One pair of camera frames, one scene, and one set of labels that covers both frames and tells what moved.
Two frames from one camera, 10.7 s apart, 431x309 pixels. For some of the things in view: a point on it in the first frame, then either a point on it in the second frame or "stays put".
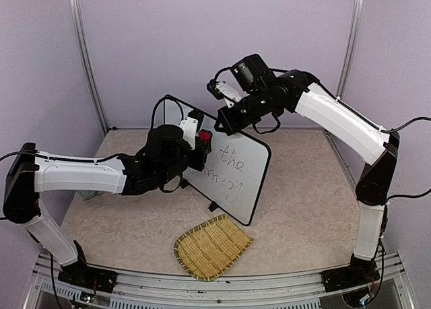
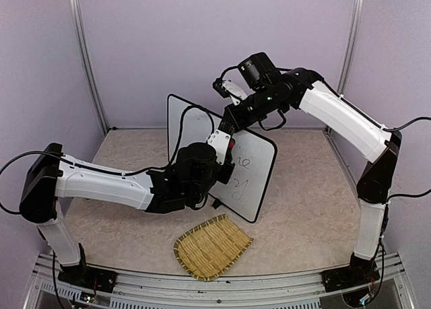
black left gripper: x=199 y=163 to x=230 y=169
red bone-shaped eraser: x=205 y=136 to x=231 y=144
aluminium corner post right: x=357 y=15 stays put
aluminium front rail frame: x=285 y=291 stays put
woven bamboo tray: x=209 y=249 stays put
